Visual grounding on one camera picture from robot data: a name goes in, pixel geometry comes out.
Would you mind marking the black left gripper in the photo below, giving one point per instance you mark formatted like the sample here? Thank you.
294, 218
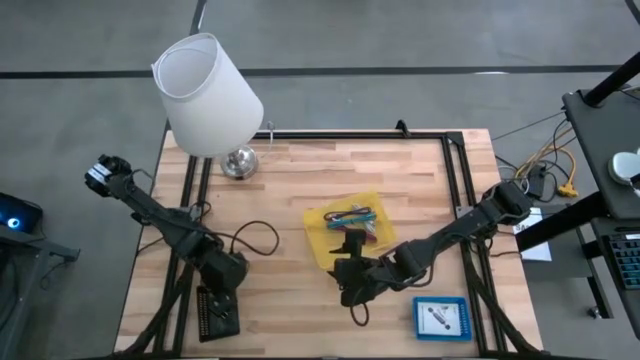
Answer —
225, 272

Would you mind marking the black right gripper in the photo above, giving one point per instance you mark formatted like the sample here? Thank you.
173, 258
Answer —
357, 280

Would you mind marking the black perforated tray box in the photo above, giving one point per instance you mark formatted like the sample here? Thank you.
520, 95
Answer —
222, 327

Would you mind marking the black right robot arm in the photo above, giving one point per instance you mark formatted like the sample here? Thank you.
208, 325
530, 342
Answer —
450, 235

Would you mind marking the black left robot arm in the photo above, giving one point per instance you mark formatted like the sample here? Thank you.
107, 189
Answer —
165, 220

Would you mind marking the yellow cloth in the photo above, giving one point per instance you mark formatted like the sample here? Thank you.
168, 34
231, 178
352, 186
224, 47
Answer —
320, 245

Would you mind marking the blue box with white label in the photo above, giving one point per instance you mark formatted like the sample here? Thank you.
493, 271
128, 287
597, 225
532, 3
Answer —
442, 318

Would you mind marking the white paper sheet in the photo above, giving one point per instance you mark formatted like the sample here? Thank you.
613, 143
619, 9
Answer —
539, 252

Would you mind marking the grey metal stand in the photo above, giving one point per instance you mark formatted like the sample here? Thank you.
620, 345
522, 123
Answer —
30, 260

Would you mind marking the black power strip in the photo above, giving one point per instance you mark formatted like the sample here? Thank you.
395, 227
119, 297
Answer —
538, 180

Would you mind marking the white shade table lamp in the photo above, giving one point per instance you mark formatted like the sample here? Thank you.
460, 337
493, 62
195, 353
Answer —
205, 100

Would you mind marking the black device with blue light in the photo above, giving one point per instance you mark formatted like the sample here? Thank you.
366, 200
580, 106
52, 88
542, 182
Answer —
17, 212

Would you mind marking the desk caster wheel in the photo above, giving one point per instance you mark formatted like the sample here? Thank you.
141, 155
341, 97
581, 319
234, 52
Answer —
593, 312

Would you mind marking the black side desk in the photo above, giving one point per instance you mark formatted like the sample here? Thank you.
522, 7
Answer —
600, 145

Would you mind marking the black keyboard with teal keys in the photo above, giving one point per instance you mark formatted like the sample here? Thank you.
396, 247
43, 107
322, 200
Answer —
627, 260

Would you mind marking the white round device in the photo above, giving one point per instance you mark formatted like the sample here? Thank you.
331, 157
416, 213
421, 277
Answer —
624, 167

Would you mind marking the black diagonal pole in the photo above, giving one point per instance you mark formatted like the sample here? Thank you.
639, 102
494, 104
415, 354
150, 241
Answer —
612, 80

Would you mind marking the black frame clamp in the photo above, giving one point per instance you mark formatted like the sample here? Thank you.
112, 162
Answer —
401, 127

